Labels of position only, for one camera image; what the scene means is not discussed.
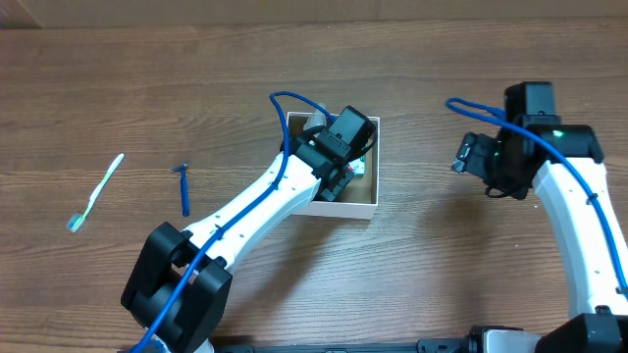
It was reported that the green Dettol soap pack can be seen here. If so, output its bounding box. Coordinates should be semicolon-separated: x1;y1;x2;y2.
348;156;367;178

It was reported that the clear foam pump bottle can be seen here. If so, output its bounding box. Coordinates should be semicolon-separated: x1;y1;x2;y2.
303;103;328;136

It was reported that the blue disposable razor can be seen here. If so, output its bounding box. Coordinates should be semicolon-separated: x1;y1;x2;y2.
171;163;190;218

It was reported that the white green toothbrush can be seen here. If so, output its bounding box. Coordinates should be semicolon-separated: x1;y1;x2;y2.
68;153;125;232

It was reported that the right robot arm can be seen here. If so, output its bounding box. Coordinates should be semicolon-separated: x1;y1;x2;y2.
451;124;627;352

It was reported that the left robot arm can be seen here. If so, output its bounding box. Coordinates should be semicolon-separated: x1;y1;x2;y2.
121;126;372;352

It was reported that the pink cardboard box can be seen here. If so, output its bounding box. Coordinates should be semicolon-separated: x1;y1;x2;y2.
281;112;380;220

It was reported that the left blue cable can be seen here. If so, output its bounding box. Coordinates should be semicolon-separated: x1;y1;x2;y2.
130;90;340;353

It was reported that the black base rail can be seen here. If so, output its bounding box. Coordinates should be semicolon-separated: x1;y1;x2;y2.
214;338;477;353

